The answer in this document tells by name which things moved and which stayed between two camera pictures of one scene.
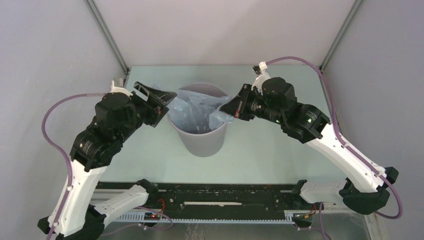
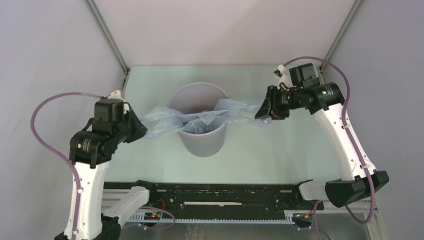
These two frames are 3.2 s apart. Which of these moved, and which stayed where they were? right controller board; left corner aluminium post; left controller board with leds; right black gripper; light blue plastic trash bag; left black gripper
Moved: light blue plastic trash bag; left black gripper; right black gripper
Stayed: left corner aluminium post; left controller board with leds; right controller board
